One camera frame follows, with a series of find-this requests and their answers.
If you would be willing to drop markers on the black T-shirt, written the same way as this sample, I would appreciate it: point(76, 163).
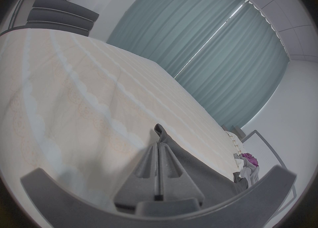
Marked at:
point(208, 179)

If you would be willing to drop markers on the grey garment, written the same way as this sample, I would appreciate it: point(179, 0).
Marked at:
point(249, 174)

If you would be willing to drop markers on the black chest of drawers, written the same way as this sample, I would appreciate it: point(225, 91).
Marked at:
point(59, 16)

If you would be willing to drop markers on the purple garment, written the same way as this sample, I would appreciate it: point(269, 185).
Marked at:
point(252, 160)

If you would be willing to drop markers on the white garment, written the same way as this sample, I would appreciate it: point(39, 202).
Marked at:
point(238, 162)

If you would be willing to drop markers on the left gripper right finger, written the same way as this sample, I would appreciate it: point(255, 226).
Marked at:
point(183, 192)

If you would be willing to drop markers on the white printed pillow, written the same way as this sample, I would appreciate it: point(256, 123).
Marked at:
point(234, 142)

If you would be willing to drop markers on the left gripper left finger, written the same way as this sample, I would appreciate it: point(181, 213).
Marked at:
point(134, 192)

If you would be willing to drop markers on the blue-green curtain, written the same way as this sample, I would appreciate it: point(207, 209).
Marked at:
point(238, 68)
point(169, 23)

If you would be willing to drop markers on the grey bedside table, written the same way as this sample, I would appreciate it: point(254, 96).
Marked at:
point(237, 131)

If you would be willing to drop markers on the bed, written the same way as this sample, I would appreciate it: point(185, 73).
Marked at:
point(74, 97)

